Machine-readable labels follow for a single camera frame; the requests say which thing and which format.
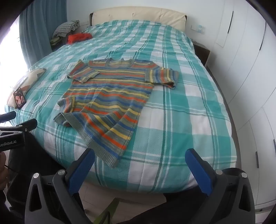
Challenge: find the blue curtain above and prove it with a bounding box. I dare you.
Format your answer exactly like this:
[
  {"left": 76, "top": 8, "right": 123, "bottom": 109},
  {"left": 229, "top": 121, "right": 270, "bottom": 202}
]
[{"left": 19, "top": 0, "right": 69, "bottom": 65}]

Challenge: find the cream padded headboard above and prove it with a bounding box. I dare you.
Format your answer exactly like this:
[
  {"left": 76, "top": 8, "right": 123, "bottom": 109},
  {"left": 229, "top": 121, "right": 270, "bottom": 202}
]
[{"left": 89, "top": 9, "right": 188, "bottom": 33}]

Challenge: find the teal plaid bed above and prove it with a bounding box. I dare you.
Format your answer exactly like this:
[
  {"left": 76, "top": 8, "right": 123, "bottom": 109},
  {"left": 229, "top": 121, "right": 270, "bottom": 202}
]
[{"left": 5, "top": 20, "right": 240, "bottom": 193}]

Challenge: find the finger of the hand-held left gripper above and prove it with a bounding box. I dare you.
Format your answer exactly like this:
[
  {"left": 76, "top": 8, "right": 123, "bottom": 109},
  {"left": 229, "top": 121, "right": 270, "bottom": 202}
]
[
  {"left": 0, "top": 111, "right": 17, "bottom": 124},
  {"left": 16, "top": 118, "right": 38, "bottom": 133}
]

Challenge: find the red cloth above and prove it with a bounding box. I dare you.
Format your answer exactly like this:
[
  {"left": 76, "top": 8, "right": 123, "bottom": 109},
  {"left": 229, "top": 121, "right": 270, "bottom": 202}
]
[{"left": 67, "top": 32, "right": 93, "bottom": 44}]

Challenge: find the smartphone with photo case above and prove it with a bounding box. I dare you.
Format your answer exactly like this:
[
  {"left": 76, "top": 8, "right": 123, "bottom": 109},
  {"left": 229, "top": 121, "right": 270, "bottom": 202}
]
[{"left": 13, "top": 88, "right": 27, "bottom": 110}]

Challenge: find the beige printed cushion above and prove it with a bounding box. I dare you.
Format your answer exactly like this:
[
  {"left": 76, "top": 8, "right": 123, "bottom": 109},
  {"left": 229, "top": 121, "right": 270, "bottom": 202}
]
[{"left": 5, "top": 68, "right": 47, "bottom": 108}]

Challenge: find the white wardrobe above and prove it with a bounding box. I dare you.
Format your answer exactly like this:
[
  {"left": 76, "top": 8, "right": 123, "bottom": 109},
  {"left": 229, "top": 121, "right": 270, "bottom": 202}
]
[{"left": 206, "top": 0, "right": 276, "bottom": 213}]

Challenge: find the dark wooden nightstand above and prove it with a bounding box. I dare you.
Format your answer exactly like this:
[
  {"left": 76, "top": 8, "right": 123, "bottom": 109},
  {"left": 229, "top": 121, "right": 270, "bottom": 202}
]
[{"left": 193, "top": 42, "right": 210, "bottom": 67}]

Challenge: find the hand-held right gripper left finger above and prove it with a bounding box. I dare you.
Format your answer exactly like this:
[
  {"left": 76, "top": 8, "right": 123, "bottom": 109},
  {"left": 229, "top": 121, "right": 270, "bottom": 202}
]
[{"left": 24, "top": 148, "right": 96, "bottom": 224}]

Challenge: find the person's right leg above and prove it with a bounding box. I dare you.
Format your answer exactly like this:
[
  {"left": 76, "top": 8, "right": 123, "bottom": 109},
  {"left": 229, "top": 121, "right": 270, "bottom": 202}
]
[{"left": 117, "top": 190, "right": 207, "bottom": 224}]

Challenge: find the grey patterned pillow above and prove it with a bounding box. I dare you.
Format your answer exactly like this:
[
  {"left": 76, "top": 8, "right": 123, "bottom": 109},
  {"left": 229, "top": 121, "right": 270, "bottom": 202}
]
[{"left": 53, "top": 20, "right": 81, "bottom": 37}]

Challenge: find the green strip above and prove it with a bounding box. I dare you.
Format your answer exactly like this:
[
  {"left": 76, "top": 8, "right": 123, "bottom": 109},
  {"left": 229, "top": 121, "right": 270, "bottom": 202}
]
[{"left": 93, "top": 198, "right": 120, "bottom": 224}]

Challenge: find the person's left hand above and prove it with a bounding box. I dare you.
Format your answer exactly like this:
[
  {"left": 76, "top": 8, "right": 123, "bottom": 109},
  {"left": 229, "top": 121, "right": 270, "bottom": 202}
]
[{"left": 0, "top": 152, "right": 9, "bottom": 190}]

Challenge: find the striped knit sweater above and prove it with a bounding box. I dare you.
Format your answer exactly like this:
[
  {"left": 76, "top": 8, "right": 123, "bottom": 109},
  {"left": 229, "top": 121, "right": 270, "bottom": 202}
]
[{"left": 53, "top": 58, "right": 180, "bottom": 168}]

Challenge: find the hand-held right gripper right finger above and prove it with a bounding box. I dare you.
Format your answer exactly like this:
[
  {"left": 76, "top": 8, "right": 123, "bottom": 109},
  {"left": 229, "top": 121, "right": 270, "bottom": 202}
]
[{"left": 185, "top": 148, "right": 256, "bottom": 224}]

